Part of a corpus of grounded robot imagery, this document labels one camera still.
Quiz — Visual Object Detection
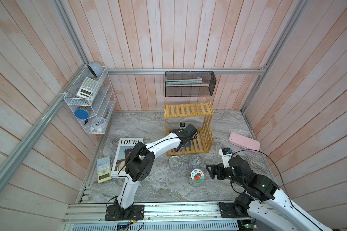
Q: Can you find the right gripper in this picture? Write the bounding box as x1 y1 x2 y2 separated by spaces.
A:
205 161 245 189

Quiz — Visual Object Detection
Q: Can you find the bamboo two-tier shelf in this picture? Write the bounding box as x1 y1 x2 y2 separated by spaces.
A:
164 103 214 156

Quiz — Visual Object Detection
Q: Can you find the tomato lid seed jar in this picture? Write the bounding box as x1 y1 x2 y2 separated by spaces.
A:
189 168 205 187

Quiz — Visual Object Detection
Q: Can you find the purple label tin can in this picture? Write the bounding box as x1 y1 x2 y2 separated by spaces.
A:
189 155 201 170

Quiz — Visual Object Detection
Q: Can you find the white label tin can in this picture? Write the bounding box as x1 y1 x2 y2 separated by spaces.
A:
168 156 181 171

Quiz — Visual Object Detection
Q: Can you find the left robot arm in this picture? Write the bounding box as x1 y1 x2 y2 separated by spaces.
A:
105 124 198 222

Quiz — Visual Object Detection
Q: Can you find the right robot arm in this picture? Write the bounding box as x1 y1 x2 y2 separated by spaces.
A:
206 156 330 231

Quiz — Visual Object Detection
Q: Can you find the pink case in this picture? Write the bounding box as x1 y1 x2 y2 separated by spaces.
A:
228 132 260 151

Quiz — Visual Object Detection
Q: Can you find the booklet in mesh basket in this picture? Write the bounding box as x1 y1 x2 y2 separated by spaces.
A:
165 78 203 85

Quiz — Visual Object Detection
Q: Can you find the Loewe magazine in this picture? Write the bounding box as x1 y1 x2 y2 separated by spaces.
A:
111 138 144 178

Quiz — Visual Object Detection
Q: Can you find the yellow green small booklet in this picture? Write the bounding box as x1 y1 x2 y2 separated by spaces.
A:
97 157 111 183

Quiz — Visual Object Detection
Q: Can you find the white cup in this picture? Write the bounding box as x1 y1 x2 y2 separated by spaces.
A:
91 117 106 133

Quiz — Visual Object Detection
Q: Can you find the blue lid container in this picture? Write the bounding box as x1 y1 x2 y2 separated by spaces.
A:
74 106 91 120

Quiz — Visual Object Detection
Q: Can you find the white calculator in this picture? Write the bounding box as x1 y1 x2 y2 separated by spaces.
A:
76 77 100 101

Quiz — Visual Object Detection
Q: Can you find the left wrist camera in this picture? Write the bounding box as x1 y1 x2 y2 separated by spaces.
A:
179 122 186 129

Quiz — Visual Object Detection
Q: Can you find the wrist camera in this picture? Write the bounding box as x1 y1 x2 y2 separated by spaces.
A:
219 147 233 168
179 122 186 129

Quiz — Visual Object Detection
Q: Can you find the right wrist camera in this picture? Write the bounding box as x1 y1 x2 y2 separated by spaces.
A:
219 147 233 168

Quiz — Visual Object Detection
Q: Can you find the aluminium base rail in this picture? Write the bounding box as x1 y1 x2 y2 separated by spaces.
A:
60 200 307 231

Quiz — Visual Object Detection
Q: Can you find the black mesh wall basket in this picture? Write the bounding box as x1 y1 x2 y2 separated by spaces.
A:
164 71 217 97

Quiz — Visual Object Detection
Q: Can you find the white wire wall rack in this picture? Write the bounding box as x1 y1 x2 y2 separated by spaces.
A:
64 65 117 134

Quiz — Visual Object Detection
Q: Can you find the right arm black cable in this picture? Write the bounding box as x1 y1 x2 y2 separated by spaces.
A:
230 149 330 231

